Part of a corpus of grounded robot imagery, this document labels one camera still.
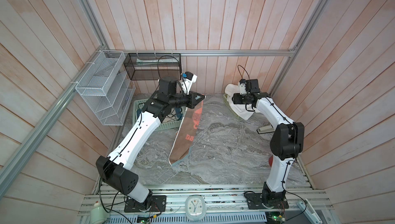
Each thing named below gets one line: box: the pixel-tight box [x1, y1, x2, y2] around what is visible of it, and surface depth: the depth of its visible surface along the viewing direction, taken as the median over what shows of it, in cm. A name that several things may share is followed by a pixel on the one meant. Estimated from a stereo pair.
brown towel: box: [168, 100, 204, 167], surface depth 85 cm
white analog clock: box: [185, 194, 207, 222], surface depth 71 cm
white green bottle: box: [89, 200, 111, 224], surface depth 67 cm
